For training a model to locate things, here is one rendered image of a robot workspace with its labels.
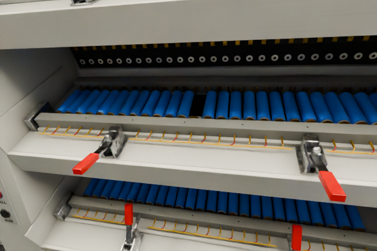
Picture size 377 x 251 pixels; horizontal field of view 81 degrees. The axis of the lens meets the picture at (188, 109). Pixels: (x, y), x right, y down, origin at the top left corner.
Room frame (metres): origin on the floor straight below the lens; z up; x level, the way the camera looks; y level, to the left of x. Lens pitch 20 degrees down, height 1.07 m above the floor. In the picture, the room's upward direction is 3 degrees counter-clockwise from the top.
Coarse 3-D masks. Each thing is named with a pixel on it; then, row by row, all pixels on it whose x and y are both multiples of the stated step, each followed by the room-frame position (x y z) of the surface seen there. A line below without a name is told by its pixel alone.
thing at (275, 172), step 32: (320, 64) 0.37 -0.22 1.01; (352, 64) 0.36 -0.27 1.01; (32, 96) 0.38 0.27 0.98; (64, 96) 0.45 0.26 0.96; (0, 128) 0.32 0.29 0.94; (32, 128) 0.35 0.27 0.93; (32, 160) 0.31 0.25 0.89; (64, 160) 0.29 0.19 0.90; (128, 160) 0.27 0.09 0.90; (160, 160) 0.27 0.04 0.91; (192, 160) 0.26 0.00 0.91; (224, 160) 0.25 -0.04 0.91; (256, 160) 0.25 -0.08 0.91; (288, 160) 0.24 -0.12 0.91; (352, 160) 0.23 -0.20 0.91; (256, 192) 0.24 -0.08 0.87; (288, 192) 0.23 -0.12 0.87; (320, 192) 0.22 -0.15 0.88; (352, 192) 0.21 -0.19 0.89
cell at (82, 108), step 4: (92, 92) 0.41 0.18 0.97; (96, 92) 0.41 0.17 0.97; (100, 92) 0.42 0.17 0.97; (88, 96) 0.40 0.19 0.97; (92, 96) 0.40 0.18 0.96; (96, 96) 0.41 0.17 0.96; (88, 100) 0.39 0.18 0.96; (92, 100) 0.39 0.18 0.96; (84, 104) 0.38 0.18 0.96; (88, 104) 0.38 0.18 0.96; (80, 108) 0.37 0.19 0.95; (84, 108) 0.37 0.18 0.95; (88, 108) 0.38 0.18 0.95; (80, 112) 0.37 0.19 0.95; (84, 112) 0.37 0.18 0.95
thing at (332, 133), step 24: (48, 120) 0.34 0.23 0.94; (72, 120) 0.33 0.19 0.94; (96, 120) 0.33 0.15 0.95; (120, 120) 0.32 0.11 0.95; (144, 120) 0.31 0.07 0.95; (168, 120) 0.31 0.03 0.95; (192, 120) 0.30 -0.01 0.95; (216, 120) 0.29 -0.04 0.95; (240, 120) 0.29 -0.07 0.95; (216, 144) 0.27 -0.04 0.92
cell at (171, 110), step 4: (176, 92) 0.38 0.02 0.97; (180, 92) 0.38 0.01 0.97; (172, 96) 0.37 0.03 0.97; (176, 96) 0.37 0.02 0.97; (180, 96) 0.37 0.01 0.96; (172, 100) 0.36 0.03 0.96; (176, 100) 0.36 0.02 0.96; (180, 100) 0.37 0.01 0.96; (172, 104) 0.35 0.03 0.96; (176, 104) 0.35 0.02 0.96; (168, 108) 0.34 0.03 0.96; (172, 108) 0.34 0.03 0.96; (176, 108) 0.34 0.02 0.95; (168, 112) 0.33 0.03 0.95; (172, 112) 0.33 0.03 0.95; (176, 112) 0.34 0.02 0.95; (164, 116) 0.33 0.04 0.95; (172, 116) 0.33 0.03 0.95
